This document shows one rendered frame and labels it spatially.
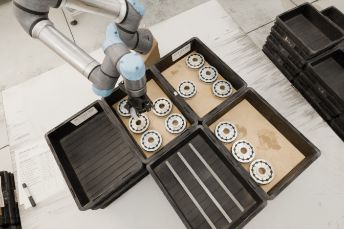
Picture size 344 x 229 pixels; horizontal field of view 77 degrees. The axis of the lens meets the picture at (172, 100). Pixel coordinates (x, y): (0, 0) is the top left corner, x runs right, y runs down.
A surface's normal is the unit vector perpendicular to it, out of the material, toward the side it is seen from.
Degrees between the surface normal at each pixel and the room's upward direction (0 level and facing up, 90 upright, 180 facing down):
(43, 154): 0
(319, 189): 0
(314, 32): 0
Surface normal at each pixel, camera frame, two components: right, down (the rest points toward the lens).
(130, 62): 0.04, -0.51
